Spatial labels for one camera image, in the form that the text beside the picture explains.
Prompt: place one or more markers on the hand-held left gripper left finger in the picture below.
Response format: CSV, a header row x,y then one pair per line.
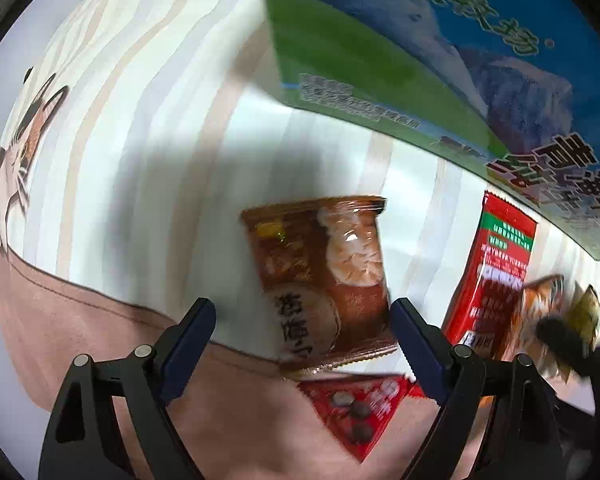
x,y
190,347

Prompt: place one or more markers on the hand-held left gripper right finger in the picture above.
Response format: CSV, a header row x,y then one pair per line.
x,y
420,355

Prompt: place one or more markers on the small dark red snack packet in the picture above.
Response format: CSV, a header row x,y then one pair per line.
x,y
360,407

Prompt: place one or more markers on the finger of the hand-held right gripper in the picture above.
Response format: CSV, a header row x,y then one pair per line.
x,y
562,340

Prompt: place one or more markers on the brown snack packet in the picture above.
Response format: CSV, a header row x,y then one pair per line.
x,y
325,280

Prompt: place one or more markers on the printed blue cardboard box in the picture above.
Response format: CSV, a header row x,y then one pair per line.
x,y
380,50

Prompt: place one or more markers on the cat print striped blanket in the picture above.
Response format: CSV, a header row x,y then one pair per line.
x,y
130,170

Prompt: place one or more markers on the yellow cartoon print snack packet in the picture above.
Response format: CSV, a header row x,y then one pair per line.
x,y
586,307

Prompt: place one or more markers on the orange raccoon print snack packet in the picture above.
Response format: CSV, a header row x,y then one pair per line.
x,y
537,300

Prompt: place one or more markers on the tall red snack packet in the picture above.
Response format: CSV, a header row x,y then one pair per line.
x,y
500,260

